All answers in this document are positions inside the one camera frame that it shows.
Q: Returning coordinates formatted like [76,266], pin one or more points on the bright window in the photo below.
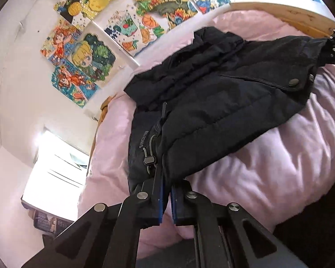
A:
[57,178]

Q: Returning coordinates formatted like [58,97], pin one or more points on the dinosaur orange landscape drawing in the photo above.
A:
[175,11]

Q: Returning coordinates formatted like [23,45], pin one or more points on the sunflower black yellow drawing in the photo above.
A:
[80,12]

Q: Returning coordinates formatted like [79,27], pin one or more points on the turtles cup drawing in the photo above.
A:
[134,31]

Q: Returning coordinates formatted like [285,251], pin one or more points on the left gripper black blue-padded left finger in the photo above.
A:
[107,236]

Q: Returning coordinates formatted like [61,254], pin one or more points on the black puffer jacket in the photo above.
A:
[214,96]

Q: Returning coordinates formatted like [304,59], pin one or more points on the orange-haired girl blue drawing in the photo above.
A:
[73,83]

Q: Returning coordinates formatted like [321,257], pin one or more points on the orange-haired girl drawing top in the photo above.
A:
[60,41]

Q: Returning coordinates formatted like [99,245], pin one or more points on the blond boy drawing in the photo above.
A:
[93,57]

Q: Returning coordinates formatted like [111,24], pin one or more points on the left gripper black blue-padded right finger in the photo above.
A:
[227,236]

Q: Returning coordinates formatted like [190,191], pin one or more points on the wooden bed frame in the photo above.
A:
[251,20]

